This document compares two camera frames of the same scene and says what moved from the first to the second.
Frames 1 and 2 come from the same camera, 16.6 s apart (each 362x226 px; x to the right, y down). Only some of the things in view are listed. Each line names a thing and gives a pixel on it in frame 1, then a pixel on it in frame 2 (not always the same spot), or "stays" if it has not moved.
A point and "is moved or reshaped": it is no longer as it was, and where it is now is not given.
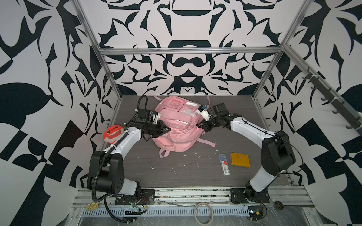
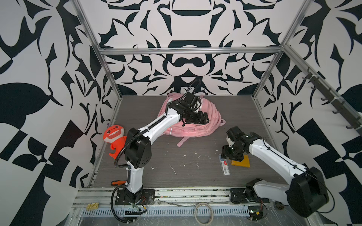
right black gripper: (206, 125) to (225, 153)
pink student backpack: (181, 116) is moved or reshaped
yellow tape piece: (92, 206) stays
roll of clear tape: (211, 218) stays
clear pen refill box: (224, 164) stays
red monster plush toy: (113, 133) stays
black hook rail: (341, 108) stays
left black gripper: (160, 126) to (199, 120)
